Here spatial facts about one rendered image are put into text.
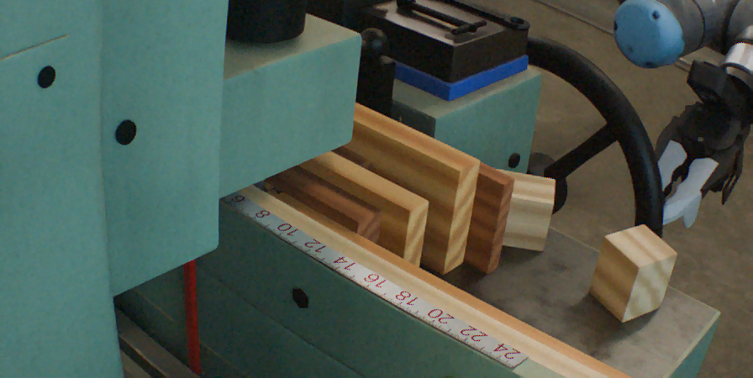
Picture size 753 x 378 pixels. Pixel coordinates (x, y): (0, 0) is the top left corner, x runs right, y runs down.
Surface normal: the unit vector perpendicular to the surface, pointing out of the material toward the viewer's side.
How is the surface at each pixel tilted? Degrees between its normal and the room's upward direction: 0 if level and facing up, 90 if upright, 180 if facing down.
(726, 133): 28
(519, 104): 90
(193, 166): 90
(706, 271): 0
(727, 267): 0
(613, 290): 90
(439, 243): 90
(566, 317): 0
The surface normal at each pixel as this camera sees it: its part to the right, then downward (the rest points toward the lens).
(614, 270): -0.88, 0.14
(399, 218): -0.65, 0.30
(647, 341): 0.10, -0.87
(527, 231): -0.18, 0.45
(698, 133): -0.26, -0.65
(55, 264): 0.75, 0.37
